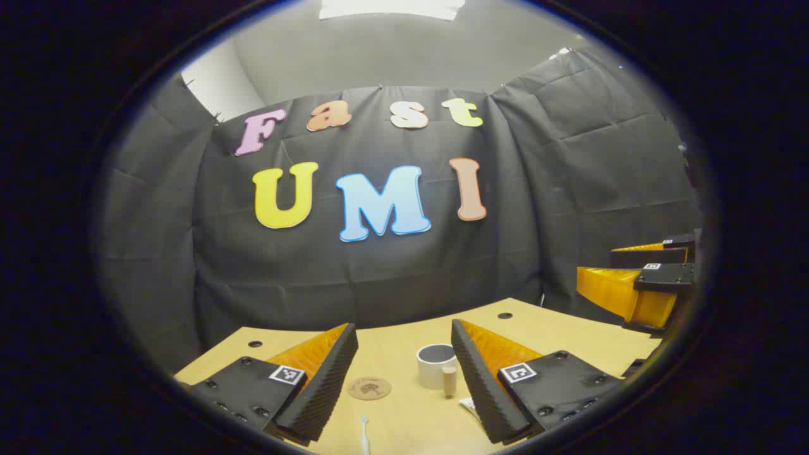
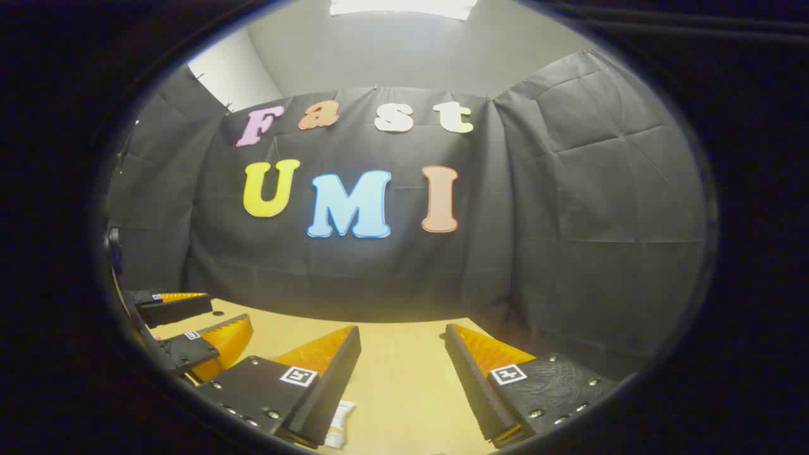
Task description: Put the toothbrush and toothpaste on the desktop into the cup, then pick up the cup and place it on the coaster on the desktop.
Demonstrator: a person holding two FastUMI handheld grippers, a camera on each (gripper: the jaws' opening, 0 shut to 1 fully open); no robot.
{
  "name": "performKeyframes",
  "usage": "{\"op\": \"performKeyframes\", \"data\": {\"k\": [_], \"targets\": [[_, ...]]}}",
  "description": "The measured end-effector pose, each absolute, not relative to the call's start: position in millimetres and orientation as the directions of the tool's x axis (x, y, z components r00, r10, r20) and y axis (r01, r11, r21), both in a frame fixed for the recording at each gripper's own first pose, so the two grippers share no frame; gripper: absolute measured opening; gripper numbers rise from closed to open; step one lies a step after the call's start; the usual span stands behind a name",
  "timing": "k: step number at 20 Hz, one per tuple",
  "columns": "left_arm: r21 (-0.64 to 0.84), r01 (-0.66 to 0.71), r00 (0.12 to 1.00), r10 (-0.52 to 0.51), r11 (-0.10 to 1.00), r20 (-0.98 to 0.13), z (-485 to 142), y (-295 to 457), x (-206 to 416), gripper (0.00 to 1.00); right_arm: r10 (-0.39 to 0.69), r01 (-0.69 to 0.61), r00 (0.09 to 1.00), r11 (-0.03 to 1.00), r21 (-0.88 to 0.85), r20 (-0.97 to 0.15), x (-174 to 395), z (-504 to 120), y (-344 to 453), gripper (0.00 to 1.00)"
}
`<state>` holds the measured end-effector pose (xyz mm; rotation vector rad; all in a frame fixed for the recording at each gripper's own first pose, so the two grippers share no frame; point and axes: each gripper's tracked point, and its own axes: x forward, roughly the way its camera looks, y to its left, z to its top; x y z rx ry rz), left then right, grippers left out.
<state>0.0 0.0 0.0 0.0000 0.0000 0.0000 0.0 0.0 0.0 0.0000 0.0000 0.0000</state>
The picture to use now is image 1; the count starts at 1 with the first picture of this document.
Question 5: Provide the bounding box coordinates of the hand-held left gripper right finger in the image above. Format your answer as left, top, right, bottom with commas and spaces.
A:
451, 318, 624, 445

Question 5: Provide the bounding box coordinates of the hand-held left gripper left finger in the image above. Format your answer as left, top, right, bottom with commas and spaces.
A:
188, 322, 360, 447

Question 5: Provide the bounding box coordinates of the white cup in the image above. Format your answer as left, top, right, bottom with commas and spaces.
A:
416, 343, 458, 399

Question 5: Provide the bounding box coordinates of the wooden desktop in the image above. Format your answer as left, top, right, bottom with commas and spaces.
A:
174, 297, 663, 455

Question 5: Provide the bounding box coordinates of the ceiling light panel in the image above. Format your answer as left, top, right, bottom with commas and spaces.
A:
319, 0, 465, 21

